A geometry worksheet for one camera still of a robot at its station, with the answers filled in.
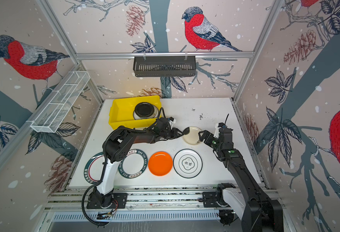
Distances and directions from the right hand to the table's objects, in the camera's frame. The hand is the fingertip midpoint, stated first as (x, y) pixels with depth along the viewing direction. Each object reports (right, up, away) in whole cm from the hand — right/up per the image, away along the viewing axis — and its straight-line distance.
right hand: (203, 136), depth 83 cm
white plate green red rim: (-66, -20, +1) cm, 69 cm away
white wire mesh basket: (-80, +14, -10) cm, 82 cm away
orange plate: (-26, -17, +3) cm, 31 cm away
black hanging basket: (-37, +44, +10) cm, 58 cm away
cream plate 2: (-4, -4, +16) cm, 16 cm away
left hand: (-11, -1, +11) cm, 15 cm away
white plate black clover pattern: (-9, -17, +2) cm, 19 cm away
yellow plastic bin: (-59, +14, +27) cm, 66 cm away
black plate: (-41, +16, +27) cm, 51 cm away
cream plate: (-32, +12, +24) cm, 41 cm away
